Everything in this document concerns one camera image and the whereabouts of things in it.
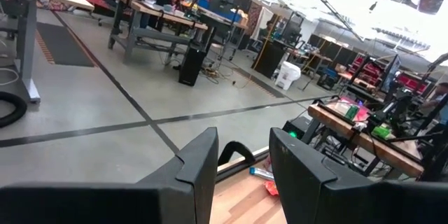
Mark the black background robot arm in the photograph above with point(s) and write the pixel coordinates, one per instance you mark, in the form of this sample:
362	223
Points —
399	105

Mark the black box green light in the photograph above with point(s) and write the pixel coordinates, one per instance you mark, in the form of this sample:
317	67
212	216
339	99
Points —
297	127

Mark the pink table mat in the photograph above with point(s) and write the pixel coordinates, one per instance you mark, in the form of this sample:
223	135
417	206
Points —
341	106

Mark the black computer tower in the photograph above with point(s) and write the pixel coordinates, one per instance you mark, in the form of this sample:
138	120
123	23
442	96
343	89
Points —
192	66

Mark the black floor mat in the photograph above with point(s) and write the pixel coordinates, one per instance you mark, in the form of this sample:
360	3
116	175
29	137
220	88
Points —
64	43

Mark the white blue candy bar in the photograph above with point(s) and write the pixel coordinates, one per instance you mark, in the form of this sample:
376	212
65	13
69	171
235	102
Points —
260	173

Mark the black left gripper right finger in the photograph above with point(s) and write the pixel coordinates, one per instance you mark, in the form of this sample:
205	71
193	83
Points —
308	196

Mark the black computer monitor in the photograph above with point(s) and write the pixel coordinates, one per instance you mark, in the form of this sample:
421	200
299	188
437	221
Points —
391	73
227	0

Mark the wooden table black frame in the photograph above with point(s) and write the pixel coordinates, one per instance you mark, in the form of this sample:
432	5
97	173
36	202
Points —
385	154

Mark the green block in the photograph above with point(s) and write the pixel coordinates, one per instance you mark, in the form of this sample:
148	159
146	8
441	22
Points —
381	132

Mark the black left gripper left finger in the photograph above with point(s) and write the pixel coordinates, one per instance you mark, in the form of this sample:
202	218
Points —
175	199

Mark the red shelf cart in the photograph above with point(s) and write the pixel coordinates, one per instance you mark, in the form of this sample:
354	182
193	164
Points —
413	84
367	71

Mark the orange candy pack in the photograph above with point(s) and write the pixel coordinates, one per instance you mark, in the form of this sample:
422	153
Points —
272	189

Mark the white bin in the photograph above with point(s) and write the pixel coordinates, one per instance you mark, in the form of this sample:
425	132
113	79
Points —
287	75

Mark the black cabinet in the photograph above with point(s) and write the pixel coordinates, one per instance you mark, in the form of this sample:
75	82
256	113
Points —
267	59

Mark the wooden workbench grey frame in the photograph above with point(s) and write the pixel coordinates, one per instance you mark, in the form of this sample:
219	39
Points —
154	36

